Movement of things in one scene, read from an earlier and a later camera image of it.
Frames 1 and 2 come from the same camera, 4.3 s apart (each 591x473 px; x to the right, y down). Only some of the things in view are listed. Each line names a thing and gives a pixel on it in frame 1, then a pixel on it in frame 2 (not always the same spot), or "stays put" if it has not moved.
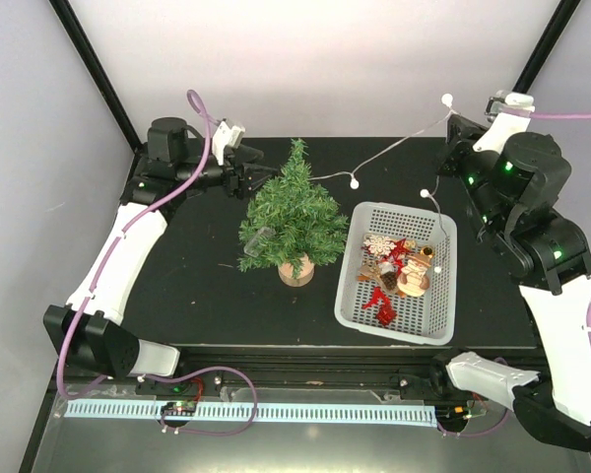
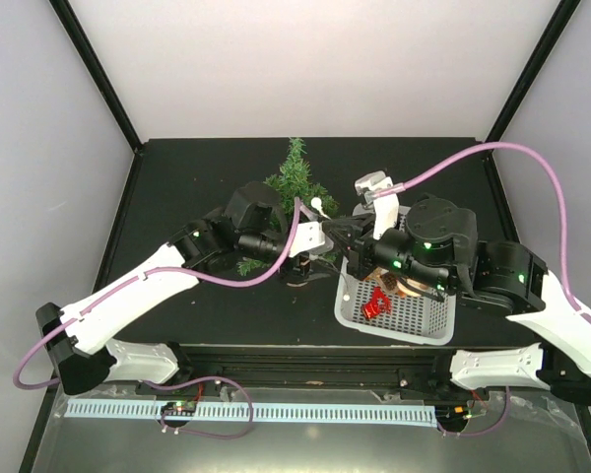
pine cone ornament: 390,280 stays put
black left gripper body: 233,187 -> 295,269
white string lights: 355,182 -> 317,202
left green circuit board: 181,408 stays put
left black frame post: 92,58 stays put
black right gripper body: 448,164 -> 361,264
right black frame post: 543,49 stays put
